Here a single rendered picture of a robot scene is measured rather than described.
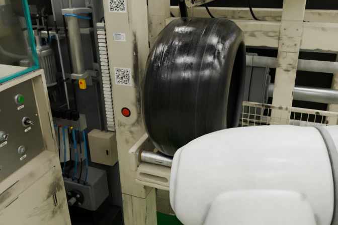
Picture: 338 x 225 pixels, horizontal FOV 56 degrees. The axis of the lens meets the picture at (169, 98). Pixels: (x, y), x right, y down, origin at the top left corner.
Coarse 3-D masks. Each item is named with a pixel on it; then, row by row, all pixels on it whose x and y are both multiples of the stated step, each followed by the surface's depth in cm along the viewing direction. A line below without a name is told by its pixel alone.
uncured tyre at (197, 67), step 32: (160, 32) 116; (192, 32) 108; (224, 32) 107; (160, 64) 105; (192, 64) 102; (224, 64) 102; (160, 96) 105; (192, 96) 101; (224, 96) 103; (160, 128) 109; (192, 128) 104; (224, 128) 108
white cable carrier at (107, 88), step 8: (104, 24) 126; (104, 32) 126; (104, 40) 128; (104, 48) 129; (104, 56) 131; (104, 64) 132; (104, 72) 134; (104, 80) 135; (104, 88) 137; (104, 96) 138; (112, 104) 141; (112, 112) 140; (112, 120) 141
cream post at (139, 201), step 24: (144, 0) 125; (120, 24) 121; (144, 24) 128; (120, 48) 125; (144, 48) 130; (120, 96) 134; (120, 120) 138; (120, 144) 144; (120, 168) 149; (144, 192) 150; (144, 216) 155
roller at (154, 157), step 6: (144, 150) 134; (144, 156) 131; (150, 156) 130; (156, 156) 130; (162, 156) 129; (168, 156) 129; (150, 162) 131; (156, 162) 130; (162, 162) 128; (168, 162) 128
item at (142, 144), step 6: (144, 138) 137; (138, 144) 133; (144, 144) 136; (150, 144) 142; (132, 150) 129; (138, 150) 131; (150, 150) 143; (132, 156) 128; (138, 156) 131; (132, 162) 130; (138, 162) 133; (132, 168) 131
